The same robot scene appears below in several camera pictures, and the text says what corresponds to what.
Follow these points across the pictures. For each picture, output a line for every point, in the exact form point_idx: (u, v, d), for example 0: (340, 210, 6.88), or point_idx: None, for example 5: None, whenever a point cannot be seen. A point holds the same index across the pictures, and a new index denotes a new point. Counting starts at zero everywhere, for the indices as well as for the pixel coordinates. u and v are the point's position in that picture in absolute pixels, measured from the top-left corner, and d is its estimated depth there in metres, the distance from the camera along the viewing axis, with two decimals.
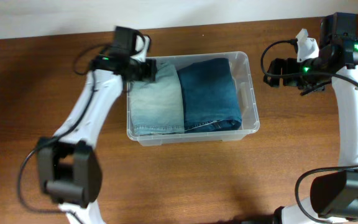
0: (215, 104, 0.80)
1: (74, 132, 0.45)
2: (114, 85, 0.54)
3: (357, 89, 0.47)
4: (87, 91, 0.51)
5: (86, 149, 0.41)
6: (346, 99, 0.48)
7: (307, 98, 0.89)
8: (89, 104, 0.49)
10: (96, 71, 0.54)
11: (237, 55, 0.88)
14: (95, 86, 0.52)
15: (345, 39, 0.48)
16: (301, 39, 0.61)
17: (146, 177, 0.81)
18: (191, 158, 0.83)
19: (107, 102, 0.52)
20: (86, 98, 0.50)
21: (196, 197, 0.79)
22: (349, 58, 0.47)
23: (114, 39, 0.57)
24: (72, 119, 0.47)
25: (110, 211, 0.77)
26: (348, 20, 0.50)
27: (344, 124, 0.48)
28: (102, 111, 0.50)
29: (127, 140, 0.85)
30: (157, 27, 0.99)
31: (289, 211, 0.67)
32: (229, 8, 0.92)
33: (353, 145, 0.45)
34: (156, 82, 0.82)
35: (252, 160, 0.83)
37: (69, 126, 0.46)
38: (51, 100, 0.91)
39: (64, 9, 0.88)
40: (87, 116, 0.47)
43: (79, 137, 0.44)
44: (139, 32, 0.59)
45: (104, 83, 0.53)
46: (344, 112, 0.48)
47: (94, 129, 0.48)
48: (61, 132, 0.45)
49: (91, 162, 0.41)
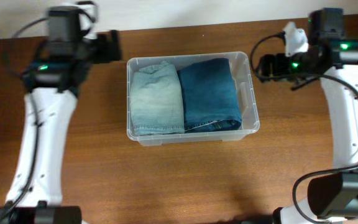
0: (215, 104, 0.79)
1: (30, 191, 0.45)
2: (61, 108, 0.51)
3: (346, 89, 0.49)
4: (31, 128, 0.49)
5: (42, 211, 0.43)
6: (337, 100, 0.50)
7: (306, 98, 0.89)
8: (37, 145, 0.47)
10: (35, 96, 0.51)
11: (237, 55, 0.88)
14: (37, 121, 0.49)
15: (332, 40, 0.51)
16: (289, 33, 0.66)
17: (146, 177, 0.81)
18: (191, 158, 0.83)
19: (58, 127, 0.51)
20: (30, 136, 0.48)
21: (196, 197, 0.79)
22: (337, 58, 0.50)
23: (50, 31, 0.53)
24: (21, 175, 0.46)
25: (110, 210, 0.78)
26: (334, 18, 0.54)
27: (336, 126, 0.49)
28: (54, 147, 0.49)
29: (128, 140, 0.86)
30: (157, 27, 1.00)
31: (288, 211, 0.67)
32: (229, 8, 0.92)
33: (347, 145, 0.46)
34: (156, 82, 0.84)
35: (252, 160, 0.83)
37: (20, 186, 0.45)
38: None
39: None
40: (38, 167, 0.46)
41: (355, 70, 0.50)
43: (36, 198, 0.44)
44: (75, 10, 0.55)
45: (50, 109, 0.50)
46: (335, 113, 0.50)
47: (52, 175, 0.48)
48: (14, 196, 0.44)
49: (56, 215, 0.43)
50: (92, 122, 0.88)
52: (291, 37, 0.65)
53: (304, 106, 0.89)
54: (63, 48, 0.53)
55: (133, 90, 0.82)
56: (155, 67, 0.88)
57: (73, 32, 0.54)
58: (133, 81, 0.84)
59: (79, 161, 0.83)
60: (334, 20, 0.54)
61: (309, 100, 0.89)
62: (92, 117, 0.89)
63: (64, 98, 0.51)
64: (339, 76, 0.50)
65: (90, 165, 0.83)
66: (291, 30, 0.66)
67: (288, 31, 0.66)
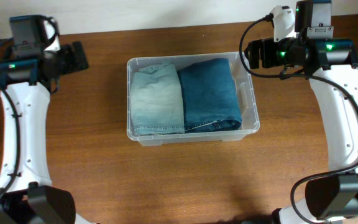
0: (215, 104, 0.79)
1: (18, 175, 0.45)
2: (36, 97, 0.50)
3: (335, 90, 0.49)
4: (9, 119, 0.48)
5: (36, 191, 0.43)
6: (327, 101, 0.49)
7: (306, 98, 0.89)
8: (20, 134, 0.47)
10: (9, 89, 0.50)
11: (237, 55, 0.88)
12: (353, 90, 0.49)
14: (16, 110, 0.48)
15: (317, 40, 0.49)
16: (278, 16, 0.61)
17: (146, 177, 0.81)
18: (191, 158, 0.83)
19: (38, 116, 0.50)
20: (10, 126, 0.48)
21: (196, 197, 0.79)
22: (324, 58, 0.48)
23: (16, 35, 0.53)
24: (9, 163, 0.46)
25: (110, 210, 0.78)
26: (322, 8, 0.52)
27: (329, 127, 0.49)
28: (36, 135, 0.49)
29: (128, 140, 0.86)
30: (157, 27, 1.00)
31: (286, 212, 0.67)
32: (229, 8, 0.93)
33: (341, 147, 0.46)
34: (156, 83, 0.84)
35: (252, 160, 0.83)
37: (9, 173, 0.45)
38: (52, 99, 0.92)
39: (65, 9, 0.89)
40: (23, 153, 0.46)
41: (344, 69, 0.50)
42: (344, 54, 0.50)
43: (26, 180, 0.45)
44: (41, 17, 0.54)
45: (25, 100, 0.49)
46: (325, 111, 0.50)
47: (38, 160, 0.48)
48: (4, 183, 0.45)
49: (47, 193, 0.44)
50: (92, 122, 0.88)
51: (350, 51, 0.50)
52: (278, 19, 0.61)
53: (304, 106, 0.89)
54: (33, 51, 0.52)
55: (133, 90, 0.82)
56: (155, 67, 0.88)
57: (39, 38, 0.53)
58: (133, 81, 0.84)
59: (79, 161, 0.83)
60: (324, 14, 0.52)
61: (308, 100, 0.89)
62: (92, 117, 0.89)
63: (38, 89, 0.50)
64: (327, 78, 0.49)
65: (90, 165, 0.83)
66: (278, 10, 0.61)
67: (276, 12, 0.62)
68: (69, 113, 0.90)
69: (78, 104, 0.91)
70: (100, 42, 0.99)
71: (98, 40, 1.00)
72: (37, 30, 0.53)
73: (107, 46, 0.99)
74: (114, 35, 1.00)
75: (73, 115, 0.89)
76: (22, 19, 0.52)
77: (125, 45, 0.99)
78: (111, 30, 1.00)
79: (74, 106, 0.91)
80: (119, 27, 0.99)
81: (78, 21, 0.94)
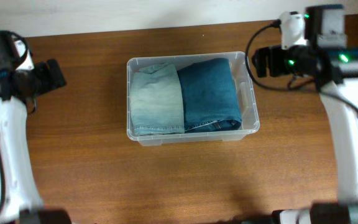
0: (215, 104, 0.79)
1: (7, 201, 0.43)
2: (12, 114, 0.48)
3: (350, 110, 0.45)
4: None
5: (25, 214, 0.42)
6: (338, 121, 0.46)
7: None
8: (0, 155, 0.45)
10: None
11: (237, 55, 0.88)
12: None
14: None
15: (331, 50, 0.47)
16: (284, 23, 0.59)
17: (146, 177, 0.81)
18: (191, 158, 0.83)
19: (17, 134, 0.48)
20: None
21: (196, 197, 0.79)
22: (337, 73, 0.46)
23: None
24: None
25: (110, 210, 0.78)
26: (337, 15, 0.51)
27: (337, 150, 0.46)
28: (19, 152, 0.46)
29: (128, 140, 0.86)
30: (157, 27, 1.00)
31: (286, 216, 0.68)
32: (229, 8, 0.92)
33: (353, 174, 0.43)
34: (156, 82, 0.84)
35: (253, 160, 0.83)
37: None
38: (53, 99, 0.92)
39: (64, 9, 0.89)
40: (7, 175, 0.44)
41: (357, 87, 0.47)
42: None
43: (13, 204, 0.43)
44: (7, 32, 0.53)
45: (2, 119, 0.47)
46: (334, 132, 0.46)
47: (25, 177, 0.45)
48: None
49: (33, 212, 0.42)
50: (92, 122, 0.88)
51: None
52: (286, 24, 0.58)
53: None
54: (1, 67, 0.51)
55: (133, 90, 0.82)
56: (155, 67, 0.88)
57: (7, 54, 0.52)
58: (133, 81, 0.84)
59: (79, 161, 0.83)
60: (335, 18, 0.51)
61: None
62: (92, 117, 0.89)
63: (12, 107, 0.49)
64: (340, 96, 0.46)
65: (90, 165, 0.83)
66: (284, 17, 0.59)
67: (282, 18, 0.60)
68: (69, 113, 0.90)
69: (78, 104, 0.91)
70: (100, 42, 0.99)
71: (98, 40, 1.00)
72: (5, 47, 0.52)
73: (107, 46, 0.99)
74: (114, 35, 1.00)
75: (73, 115, 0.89)
76: None
77: (125, 45, 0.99)
78: (111, 30, 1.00)
79: (74, 106, 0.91)
80: (119, 27, 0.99)
81: (78, 21, 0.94)
